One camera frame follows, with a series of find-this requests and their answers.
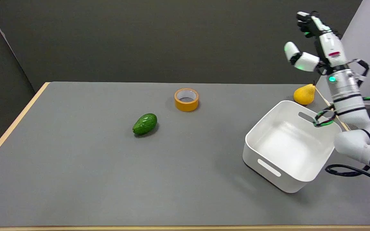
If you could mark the yellow tape roll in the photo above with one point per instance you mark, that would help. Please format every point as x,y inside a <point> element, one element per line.
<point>186,99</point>

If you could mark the white plastic bin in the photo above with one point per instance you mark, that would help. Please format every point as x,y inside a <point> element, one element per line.
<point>287,144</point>

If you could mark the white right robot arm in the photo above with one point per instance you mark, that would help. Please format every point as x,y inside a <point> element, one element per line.
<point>352,102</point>

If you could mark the green avocado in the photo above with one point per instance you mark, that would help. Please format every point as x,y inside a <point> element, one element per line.
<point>145,124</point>

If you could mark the yellow pear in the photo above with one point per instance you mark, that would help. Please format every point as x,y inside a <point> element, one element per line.
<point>304,94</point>

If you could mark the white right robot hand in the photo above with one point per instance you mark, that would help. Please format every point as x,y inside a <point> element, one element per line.
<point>331,45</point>

